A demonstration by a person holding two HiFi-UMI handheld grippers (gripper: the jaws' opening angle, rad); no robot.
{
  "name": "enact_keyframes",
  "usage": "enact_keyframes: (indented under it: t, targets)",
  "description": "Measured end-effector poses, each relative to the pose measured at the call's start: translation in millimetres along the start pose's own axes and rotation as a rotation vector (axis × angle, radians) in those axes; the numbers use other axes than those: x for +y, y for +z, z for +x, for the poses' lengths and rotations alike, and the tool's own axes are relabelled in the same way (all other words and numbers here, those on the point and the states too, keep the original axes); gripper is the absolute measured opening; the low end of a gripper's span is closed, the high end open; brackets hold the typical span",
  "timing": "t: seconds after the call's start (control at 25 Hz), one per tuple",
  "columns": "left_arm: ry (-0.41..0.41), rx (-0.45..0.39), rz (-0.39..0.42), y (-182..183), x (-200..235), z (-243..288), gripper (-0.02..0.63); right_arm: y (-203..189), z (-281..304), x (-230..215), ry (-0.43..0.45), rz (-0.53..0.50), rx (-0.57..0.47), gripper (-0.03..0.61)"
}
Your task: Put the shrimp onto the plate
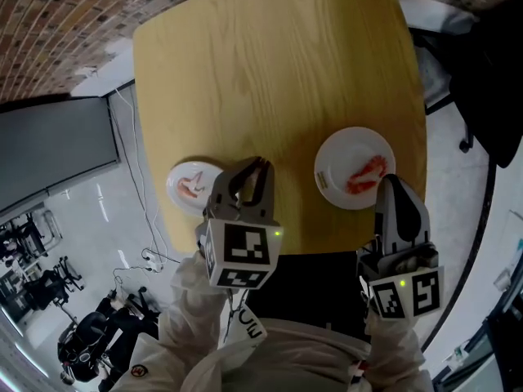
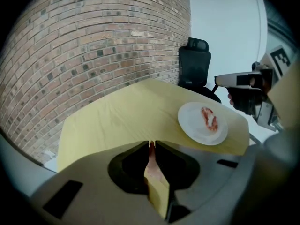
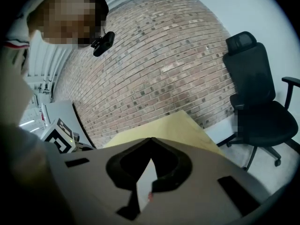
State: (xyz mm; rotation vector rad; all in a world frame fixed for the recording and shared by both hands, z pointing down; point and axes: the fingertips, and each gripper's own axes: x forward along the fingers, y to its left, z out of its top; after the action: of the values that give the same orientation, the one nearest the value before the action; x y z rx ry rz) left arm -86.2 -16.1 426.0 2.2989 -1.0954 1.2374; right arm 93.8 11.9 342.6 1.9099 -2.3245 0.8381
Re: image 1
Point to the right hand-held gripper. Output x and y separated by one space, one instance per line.
408 296

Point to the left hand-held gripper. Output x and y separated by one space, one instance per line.
245 247

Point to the large red shrimp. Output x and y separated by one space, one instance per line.
365 175

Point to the curled orange shrimp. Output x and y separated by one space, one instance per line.
191 188

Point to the small white plate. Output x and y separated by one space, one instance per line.
184 172

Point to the large white plate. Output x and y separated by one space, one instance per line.
347 153

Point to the person's right forearm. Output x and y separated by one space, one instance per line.
392 345

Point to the person's left forearm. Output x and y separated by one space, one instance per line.
196 300

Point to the person's right hand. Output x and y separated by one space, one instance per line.
410 264

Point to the black chair seat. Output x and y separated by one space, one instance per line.
310 284

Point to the white power strip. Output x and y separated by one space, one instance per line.
152 264

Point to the large black office chair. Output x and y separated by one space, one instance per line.
490 80

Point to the person's white jacket torso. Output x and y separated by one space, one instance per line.
294 362

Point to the grey partition panel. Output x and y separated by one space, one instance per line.
53 145

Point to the white desk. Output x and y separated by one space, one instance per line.
433 14

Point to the black office chair with helmet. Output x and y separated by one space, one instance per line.
94 337

